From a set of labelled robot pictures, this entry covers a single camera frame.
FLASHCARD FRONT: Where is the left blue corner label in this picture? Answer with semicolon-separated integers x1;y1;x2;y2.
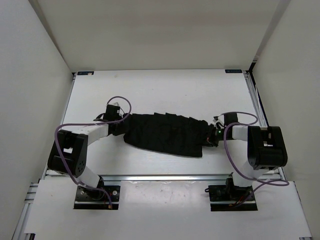
77;71;95;76

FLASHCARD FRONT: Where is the black pleated skirt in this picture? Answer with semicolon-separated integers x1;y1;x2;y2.
123;113;212;158

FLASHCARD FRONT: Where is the right blue corner label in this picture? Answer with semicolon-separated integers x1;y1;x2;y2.
225;69;243;74

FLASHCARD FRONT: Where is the blue corner label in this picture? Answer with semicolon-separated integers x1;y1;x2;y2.
77;71;95;76
225;69;243;74

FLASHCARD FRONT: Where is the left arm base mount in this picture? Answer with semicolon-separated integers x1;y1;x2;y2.
73;179;121;211

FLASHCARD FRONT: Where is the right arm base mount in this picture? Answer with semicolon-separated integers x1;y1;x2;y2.
204;177;258;212

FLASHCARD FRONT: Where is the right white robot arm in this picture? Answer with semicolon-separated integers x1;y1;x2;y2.
207;111;290;200

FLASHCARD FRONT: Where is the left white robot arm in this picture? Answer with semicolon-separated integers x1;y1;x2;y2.
47;104;130;200

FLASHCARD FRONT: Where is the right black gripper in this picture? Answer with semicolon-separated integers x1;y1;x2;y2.
196;123;230;147

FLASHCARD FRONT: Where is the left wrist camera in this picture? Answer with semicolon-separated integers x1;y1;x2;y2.
111;102;121;108

